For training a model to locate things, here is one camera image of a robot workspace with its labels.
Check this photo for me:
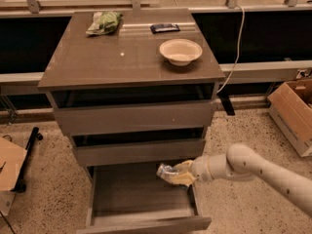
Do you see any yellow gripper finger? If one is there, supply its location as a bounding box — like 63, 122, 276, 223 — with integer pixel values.
175, 160, 193, 174
169, 174, 196, 187

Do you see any blue silver redbull can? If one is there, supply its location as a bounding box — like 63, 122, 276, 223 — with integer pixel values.
156, 163, 178, 182

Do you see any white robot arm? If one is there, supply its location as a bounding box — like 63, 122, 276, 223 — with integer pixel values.
157, 143, 312, 216

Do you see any middle grey drawer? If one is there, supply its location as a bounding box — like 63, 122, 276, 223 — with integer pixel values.
73, 138, 206, 167

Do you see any bottom grey open drawer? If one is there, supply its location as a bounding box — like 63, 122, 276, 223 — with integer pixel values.
76, 162, 212, 234

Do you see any grey drawer cabinet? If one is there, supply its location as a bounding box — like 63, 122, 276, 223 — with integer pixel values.
37, 8, 226, 234

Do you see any top grey drawer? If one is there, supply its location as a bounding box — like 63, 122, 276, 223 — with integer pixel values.
54, 101, 215, 136

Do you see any white paper bowl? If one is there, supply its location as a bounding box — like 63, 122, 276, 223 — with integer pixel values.
159, 39, 203, 66

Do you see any brown cardboard box right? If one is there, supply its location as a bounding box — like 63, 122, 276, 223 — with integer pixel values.
268, 79, 312, 157

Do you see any black stand leg left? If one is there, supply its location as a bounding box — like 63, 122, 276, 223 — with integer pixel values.
13, 127, 43, 193

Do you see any green chip bag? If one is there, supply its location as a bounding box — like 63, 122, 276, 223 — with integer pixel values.
86, 12, 123, 35

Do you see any brown cardboard sheet left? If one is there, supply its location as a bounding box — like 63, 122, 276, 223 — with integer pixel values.
0, 137, 27, 191

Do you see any black bracket behind cabinet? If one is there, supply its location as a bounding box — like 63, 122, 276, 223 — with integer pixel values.
218, 92, 235, 116

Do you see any white power cable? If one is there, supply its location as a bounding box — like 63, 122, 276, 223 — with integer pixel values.
216, 4, 247, 95

